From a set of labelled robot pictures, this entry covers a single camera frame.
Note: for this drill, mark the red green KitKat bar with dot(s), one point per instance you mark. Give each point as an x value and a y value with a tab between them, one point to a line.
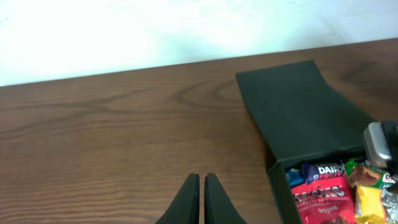
359	174

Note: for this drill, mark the yellow Hacks candy bag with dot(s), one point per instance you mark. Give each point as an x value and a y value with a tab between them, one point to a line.
375	206

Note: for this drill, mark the red candy bag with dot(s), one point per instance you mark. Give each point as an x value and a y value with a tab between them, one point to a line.
325	201

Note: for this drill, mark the black gift box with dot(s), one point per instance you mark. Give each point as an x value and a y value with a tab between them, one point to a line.
301	118

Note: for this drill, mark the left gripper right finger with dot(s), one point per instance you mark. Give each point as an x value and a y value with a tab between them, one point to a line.
219	209

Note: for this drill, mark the purple Dairy Milk bar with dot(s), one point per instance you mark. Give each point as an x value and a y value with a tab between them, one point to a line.
312	172

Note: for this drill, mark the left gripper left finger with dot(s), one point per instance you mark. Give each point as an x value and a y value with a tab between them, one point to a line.
185	207

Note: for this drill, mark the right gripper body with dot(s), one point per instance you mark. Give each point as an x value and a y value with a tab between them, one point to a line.
389	129

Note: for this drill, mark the blue Oreo cookie pack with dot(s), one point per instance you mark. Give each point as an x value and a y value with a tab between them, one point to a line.
294	177

